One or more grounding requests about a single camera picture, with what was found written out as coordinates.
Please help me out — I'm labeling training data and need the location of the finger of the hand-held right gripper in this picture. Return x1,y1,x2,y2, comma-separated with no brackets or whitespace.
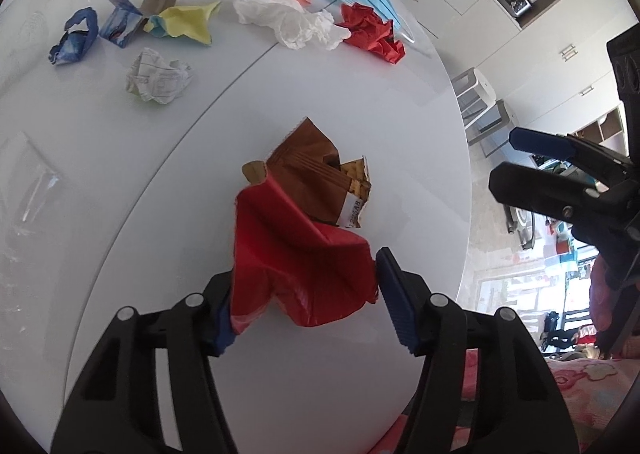
489,161,632,245
509,127,636,185

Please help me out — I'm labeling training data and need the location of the white crumpled tissue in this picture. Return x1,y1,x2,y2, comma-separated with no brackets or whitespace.
233,0,352,52

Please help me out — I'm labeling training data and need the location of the blue and white carton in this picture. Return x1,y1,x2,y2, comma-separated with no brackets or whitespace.
99,0,183,48

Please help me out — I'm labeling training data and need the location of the brown snack bag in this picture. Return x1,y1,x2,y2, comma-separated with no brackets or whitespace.
241,117,372,229

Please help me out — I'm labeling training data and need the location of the white printed paper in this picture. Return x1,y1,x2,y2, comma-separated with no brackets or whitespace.
125,48,195,105

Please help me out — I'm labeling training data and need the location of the white stool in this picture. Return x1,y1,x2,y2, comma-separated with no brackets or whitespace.
450,68,498,122

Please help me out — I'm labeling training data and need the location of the white tall cupboard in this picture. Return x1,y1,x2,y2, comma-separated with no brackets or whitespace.
425,0,640,145

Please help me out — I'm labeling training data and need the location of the blue crumpled wrapper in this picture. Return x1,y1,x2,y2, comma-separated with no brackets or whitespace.
48,7,99,67

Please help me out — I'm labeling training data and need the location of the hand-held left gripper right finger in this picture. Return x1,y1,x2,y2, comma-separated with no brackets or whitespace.
376,247,576,454

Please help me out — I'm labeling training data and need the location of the wooden cubby shelf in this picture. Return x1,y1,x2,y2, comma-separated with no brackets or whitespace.
575,104,628,155

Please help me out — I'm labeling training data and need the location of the red plastic bag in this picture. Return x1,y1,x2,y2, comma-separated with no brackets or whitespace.
227,176,378,335

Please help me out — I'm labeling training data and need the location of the yellow crumpled paper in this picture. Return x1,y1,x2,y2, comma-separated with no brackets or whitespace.
145,0,222,47

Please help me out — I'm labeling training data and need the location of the grey stool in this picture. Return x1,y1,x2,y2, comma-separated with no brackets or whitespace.
465,100,521,157

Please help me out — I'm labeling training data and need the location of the red paper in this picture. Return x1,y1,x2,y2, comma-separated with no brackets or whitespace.
334,2,407,65

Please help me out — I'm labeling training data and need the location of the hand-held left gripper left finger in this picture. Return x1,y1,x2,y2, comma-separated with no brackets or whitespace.
50,270,238,454

